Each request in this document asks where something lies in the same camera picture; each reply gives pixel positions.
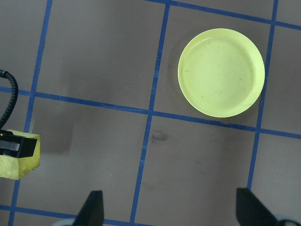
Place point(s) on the yellow round plate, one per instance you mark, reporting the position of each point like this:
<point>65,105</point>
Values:
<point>221,73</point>

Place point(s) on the yellow foam block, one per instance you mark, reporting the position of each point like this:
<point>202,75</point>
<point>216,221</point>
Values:
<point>26,164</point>

